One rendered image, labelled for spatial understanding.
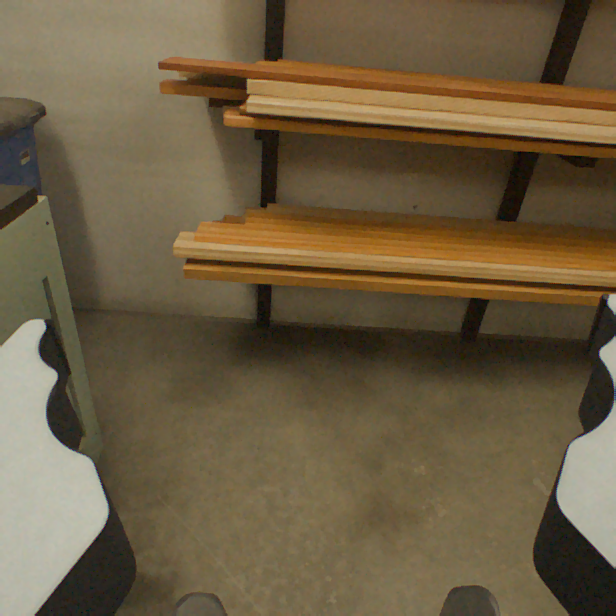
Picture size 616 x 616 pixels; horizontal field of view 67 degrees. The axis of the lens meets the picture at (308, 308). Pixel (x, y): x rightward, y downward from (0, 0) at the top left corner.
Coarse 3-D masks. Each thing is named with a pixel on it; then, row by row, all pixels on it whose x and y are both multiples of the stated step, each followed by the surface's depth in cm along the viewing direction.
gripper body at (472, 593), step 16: (192, 592) 5; (464, 592) 5; (480, 592) 5; (176, 608) 5; (192, 608) 5; (208, 608) 5; (448, 608) 5; (464, 608) 5; (480, 608) 5; (496, 608) 5
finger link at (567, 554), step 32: (608, 320) 10; (608, 352) 9; (608, 384) 8; (608, 416) 7; (576, 448) 7; (608, 448) 7; (576, 480) 7; (608, 480) 6; (544, 512) 7; (576, 512) 6; (608, 512) 6; (544, 544) 7; (576, 544) 6; (608, 544) 6; (544, 576) 7; (576, 576) 6; (608, 576) 6; (576, 608) 6; (608, 608) 6
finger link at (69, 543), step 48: (48, 336) 11; (0, 384) 9; (48, 384) 9; (0, 432) 8; (48, 432) 8; (0, 480) 7; (48, 480) 7; (96, 480) 7; (0, 528) 6; (48, 528) 6; (96, 528) 6; (0, 576) 6; (48, 576) 6; (96, 576) 6
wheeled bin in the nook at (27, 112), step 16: (0, 112) 143; (16, 112) 148; (32, 112) 154; (0, 128) 137; (16, 128) 145; (32, 128) 163; (0, 144) 144; (16, 144) 154; (32, 144) 165; (0, 160) 145; (16, 160) 155; (32, 160) 166; (0, 176) 146; (16, 176) 156; (32, 176) 167
